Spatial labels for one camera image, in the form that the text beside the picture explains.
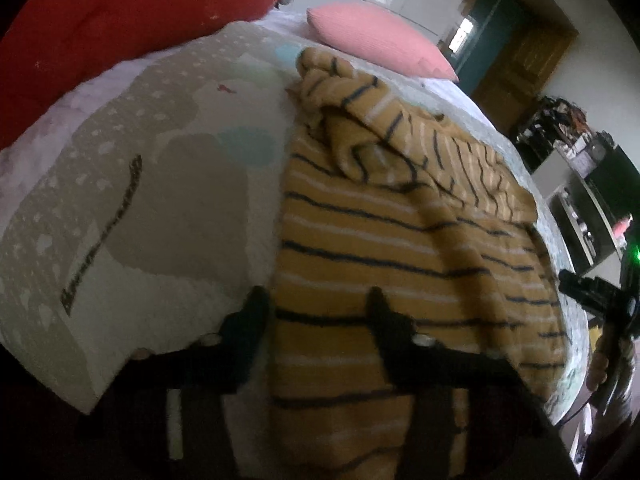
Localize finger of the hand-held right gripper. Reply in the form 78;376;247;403
558;269;637;322

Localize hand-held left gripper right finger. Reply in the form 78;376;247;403
367;287;557;480

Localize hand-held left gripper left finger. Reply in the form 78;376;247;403
129;286;272;480

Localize yellow striped small shirt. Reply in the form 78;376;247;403
269;46;572;480

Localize person's right hand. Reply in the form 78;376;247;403
586;349;610;395

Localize white cabinet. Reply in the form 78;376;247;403
531;151;626;273

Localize grey cloud print blanket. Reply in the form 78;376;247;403
0;21;597;480

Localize dark cluttered shelf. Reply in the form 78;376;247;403
514;95;615;173

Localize brown wooden door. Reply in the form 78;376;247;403
471;10;580;137

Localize teal door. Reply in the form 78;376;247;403
456;0;531;97

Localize pink pillow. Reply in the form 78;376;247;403
306;2;460;83

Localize white bed sheet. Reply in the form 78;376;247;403
0;7;511;241

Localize red floral quilt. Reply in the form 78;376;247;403
0;0;282;152

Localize black cable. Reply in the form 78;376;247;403
556;390;597;431

